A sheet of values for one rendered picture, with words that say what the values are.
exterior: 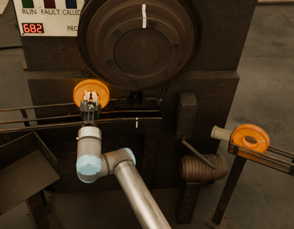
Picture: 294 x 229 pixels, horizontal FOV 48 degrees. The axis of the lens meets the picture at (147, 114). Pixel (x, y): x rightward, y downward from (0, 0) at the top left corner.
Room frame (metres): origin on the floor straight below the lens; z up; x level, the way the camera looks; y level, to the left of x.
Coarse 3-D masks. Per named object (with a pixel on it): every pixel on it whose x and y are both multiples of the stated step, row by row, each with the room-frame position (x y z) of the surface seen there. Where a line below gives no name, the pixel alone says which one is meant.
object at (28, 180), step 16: (16, 144) 0.89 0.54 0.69; (32, 144) 0.94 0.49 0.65; (0, 160) 0.84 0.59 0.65; (16, 160) 0.88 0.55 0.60; (32, 160) 0.89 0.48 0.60; (48, 160) 0.88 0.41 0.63; (0, 176) 0.80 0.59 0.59; (16, 176) 0.80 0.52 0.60; (32, 176) 0.81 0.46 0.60; (48, 176) 0.81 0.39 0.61; (0, 192) 0.73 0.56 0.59; (16, 192) 0.73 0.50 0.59; (32, 192) 0.73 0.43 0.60; (0, 208) 0.66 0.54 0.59; (32, 208) 0.77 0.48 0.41; (48, 224) 0.80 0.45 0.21
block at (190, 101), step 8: (184, 96) 1.17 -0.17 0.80; (192, 96) 1.17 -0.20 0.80; (184, 104) 1.12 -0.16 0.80; (192, 104) 1.12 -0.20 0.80; (176, 112) 1.18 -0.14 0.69; (184, 112) 1.11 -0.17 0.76; (192, 112) 1.11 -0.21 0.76; (176, 120) 1.15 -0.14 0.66; (184, 120) 1.11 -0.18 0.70; (192, 120) 1.12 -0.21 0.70; (176, 128) 1.13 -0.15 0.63; (184, 128) 1.11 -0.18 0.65; (192, 128) 1.12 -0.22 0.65; (176, 136) 1.11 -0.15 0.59
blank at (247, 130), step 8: (240, 128) 1.03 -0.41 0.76; (248, 128) 1.02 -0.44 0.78; (256, 128) 1.01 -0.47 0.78; (240, 136) 1.02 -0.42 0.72; (256, 136) 1.00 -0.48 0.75; (264, 136) 0.99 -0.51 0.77; (240, 144) 1.02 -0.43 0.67; (248, 144) 1.02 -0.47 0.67; (256, 144) 1.00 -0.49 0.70; (264, 144) 0.98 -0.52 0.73
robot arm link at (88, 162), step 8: (88, 136) 0.84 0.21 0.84; (80, 144) 0.81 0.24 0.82; (88, 144) 0.81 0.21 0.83; (96, 144) 0.82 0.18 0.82; (80, 152) 0.78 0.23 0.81; (88, 152) 0.78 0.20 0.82; (96, 152) 0.79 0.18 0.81; (80, 160) 0.75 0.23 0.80; (88, 160) 0.75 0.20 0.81; (96, 160) 0.76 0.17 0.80; (80, 168) 0.73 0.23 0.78; (88, 168) 0.74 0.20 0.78; (96, 168) 0.74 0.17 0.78
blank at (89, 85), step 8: (88, 80) 1.10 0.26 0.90; (96, 80) 1.11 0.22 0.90; (80, 88) 1.08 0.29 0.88; (88, 88) 1.08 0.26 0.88; (96, 88) 1.09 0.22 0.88; (104, 88) 1.09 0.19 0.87; (80, 96) 1.07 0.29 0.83; (104, 96) 1.09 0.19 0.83; (80, 104) 1.07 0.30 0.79; (104, 104) 1.09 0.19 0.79
